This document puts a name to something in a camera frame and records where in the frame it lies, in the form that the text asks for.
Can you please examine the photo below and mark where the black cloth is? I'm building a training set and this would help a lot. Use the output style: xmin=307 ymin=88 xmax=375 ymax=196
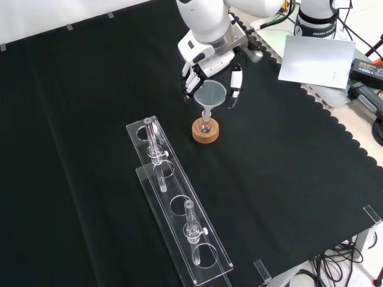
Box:
xmin=0 ymin=0 xmax=383 ymax=287

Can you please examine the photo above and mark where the round-bottom glass flask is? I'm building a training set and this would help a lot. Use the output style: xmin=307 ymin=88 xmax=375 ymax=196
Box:
xmin=197 ymin=110 xmax=215 ymax=135

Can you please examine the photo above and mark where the translucent plastic funnel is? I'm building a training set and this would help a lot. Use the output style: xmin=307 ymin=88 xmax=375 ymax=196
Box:
xmin=193 ymin=80 xmax=227 ymax=120

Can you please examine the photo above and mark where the black power adapter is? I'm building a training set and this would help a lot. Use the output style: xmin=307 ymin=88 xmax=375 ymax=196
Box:
xmin=349 ymin=58 xmax=383 ymax=79

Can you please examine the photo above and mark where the grey table leg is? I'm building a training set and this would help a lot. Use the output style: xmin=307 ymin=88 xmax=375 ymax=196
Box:
xmin=354 ymin=222 xmax=378 ymax=261

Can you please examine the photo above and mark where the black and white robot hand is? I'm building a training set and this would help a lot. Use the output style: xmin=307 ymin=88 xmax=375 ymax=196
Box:
xmin=177 ymin=29 xmax=244 ymax=110

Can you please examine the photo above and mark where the clear cloth clip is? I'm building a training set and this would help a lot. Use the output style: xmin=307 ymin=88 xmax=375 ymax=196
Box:
xmin=362 ymin=204 xmax=383 ymax=225
xmin=253 ymin=259 xmax=273 ymax=283

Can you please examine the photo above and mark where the black floor cable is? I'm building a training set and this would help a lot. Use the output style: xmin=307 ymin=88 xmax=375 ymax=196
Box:
xmin=311 ymin=239 xmax=383 ymax=287

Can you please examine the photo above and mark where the green cable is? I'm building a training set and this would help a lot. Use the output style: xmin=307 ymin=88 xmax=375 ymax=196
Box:
xmin=253 ymin=0 xmax=300 ymax=31

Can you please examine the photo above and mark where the pale board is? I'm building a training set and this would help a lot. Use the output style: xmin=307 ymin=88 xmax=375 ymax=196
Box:
xmin=278 ymin=35 xmax=357 ymax=90

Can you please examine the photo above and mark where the black cable plug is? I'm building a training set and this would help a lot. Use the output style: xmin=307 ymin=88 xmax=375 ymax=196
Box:
xmin=348 ymin=83 xmax=383 ymax=120

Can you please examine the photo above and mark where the clear funnel stand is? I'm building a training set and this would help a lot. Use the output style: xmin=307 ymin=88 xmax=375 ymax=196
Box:
xmin=126 ymin=115 xmax=234 ymax=287

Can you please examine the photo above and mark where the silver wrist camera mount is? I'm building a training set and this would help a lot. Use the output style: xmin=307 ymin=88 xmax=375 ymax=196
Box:
xmin=239 ymin=25 xmax=264 ymax=63

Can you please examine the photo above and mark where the coiled black cable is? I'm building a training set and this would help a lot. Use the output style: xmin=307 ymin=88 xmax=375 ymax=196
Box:
xmin=370 ymin=119 xmax=383 ymax=145

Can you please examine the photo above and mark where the cork ring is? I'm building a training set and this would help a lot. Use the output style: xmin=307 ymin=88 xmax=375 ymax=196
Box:
xmin=191 ymin=117 xmax=220 ymax=144

